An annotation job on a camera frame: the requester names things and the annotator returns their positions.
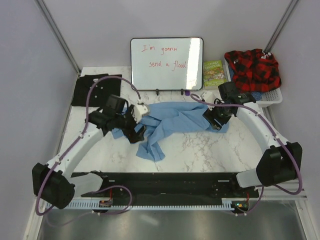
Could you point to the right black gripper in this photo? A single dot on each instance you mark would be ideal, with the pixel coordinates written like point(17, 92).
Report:
point(210, 115)

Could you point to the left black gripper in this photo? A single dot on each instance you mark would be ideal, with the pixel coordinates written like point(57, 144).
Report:
point(130, 133)

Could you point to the light blue long sleeve shirt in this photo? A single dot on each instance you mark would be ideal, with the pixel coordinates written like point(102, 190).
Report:
point(167, 118)

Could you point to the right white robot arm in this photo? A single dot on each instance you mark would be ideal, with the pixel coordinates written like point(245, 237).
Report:
point(281, 159)

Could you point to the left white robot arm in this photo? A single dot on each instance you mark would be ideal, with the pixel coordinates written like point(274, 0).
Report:
point(53, 182)

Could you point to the green paperback book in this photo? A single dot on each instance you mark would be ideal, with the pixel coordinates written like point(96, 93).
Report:
point(213, 74)

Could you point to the blue checkered cloth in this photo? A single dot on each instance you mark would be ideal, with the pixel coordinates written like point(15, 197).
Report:
point(256, 95)

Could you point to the folded black shirt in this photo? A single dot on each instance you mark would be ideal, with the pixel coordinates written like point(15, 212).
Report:
point(99, 94)

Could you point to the white plastic basket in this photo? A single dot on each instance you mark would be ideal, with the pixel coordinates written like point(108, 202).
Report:
point(268, 98)

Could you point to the red black plaid shirt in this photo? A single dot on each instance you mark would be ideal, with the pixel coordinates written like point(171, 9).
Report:
point(254, 70)

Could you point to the white dry-erase board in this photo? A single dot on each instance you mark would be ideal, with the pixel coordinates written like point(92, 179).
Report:
point(167, 63)

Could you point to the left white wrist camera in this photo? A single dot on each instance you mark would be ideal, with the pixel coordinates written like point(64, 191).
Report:
point(139, 111)

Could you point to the white slotted cable duct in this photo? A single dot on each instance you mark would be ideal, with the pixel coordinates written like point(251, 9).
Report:
point(98, 205)

